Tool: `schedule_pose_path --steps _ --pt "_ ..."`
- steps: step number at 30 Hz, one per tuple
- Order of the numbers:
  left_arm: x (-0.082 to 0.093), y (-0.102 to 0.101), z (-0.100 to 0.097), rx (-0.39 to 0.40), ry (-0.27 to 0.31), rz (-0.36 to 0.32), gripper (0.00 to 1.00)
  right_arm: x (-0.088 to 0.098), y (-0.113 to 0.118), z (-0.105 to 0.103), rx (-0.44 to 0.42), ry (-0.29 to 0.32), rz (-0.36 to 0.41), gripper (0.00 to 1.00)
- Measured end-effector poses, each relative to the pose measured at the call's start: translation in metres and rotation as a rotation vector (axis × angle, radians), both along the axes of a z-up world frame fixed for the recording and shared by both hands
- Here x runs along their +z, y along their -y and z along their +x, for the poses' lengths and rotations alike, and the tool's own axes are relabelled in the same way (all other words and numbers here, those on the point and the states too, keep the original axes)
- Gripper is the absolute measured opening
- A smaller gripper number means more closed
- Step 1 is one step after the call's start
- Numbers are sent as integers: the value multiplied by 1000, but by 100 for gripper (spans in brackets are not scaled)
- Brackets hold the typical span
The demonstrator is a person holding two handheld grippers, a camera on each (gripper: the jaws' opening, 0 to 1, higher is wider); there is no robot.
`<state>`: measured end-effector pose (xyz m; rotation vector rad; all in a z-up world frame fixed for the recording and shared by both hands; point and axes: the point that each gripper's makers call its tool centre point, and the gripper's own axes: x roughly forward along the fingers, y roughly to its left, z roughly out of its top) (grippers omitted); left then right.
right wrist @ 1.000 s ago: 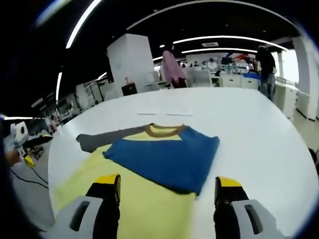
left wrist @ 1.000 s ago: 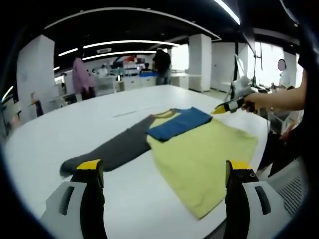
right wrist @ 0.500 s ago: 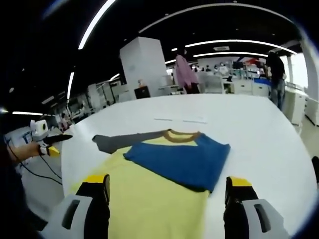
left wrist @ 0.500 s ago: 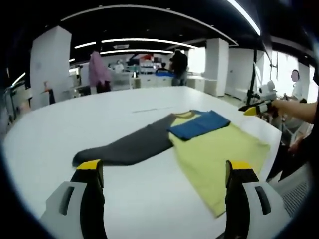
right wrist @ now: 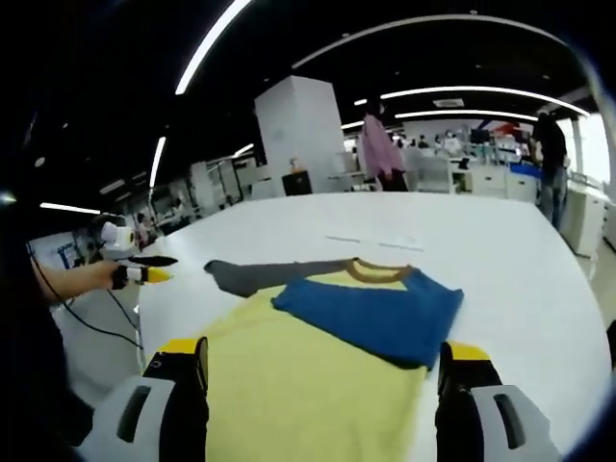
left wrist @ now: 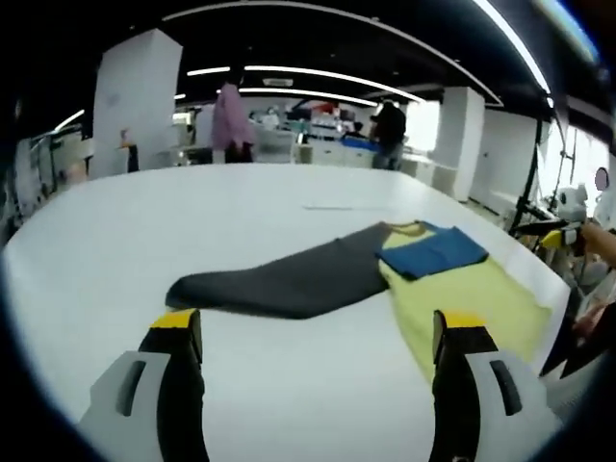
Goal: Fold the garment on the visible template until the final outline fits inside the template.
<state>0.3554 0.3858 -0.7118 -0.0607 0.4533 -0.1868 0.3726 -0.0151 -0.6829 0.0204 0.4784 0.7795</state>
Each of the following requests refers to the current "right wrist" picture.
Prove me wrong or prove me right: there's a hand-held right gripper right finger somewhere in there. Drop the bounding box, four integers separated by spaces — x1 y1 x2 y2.
435 340 564 462

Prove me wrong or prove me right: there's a white low cabinet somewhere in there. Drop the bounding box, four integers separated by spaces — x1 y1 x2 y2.
562 185 606 256

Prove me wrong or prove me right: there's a yellow blue grey garment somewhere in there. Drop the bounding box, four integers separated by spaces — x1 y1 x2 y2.
192 257 466 462

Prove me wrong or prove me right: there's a white ceiling light strip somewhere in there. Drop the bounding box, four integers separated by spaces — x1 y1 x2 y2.
379 86 591 116
148 136 167 189
39 201 102 216
175 0 254 95

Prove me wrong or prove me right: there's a person's dark clothing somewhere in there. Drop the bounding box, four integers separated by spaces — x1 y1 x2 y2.
0 110 97 462

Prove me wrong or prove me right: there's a black low cabinet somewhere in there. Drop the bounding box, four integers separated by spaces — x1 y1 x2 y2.
281 170 314 196

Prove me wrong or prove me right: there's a white square pillar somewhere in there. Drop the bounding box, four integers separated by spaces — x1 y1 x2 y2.
253 75 347 198

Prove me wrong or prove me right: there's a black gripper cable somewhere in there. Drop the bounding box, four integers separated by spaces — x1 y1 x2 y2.
28 244 145 350

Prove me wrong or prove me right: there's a person's left hand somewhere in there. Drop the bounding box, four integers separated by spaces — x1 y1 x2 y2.
90 259 119 290

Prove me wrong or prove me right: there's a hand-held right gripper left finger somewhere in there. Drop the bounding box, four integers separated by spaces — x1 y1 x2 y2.
76 336 211 462

